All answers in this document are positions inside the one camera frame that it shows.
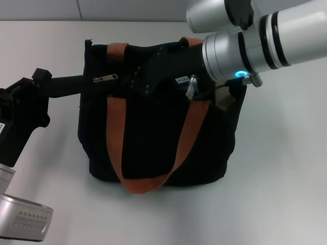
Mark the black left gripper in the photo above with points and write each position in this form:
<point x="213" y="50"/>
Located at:
<point x="20" y="114"/>

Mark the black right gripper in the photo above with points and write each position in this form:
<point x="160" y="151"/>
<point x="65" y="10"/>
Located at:
<point x="178" y="63"/>

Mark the silver zipper pull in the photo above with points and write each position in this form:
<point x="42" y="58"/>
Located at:
<point x="107" y="77"/>

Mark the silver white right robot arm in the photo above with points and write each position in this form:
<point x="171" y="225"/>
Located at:
<point x="281" y="38"/>

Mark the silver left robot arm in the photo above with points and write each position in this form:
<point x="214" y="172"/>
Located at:
<point x="5" y="178"/>

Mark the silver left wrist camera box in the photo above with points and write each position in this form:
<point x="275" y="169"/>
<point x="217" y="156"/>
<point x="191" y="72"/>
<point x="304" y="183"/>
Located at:
<point x="25" y="219"/>

